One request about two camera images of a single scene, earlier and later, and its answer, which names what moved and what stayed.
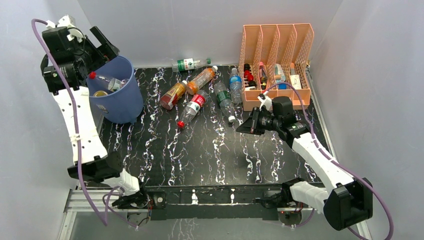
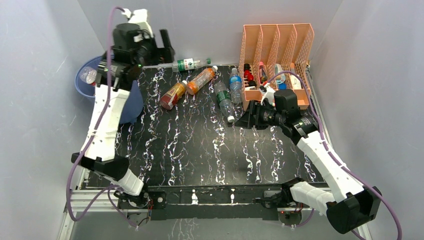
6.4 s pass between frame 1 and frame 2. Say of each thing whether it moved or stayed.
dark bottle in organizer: stayed
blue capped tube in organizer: stayed
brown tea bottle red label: stayed
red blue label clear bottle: moved
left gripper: moved
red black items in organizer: stayed
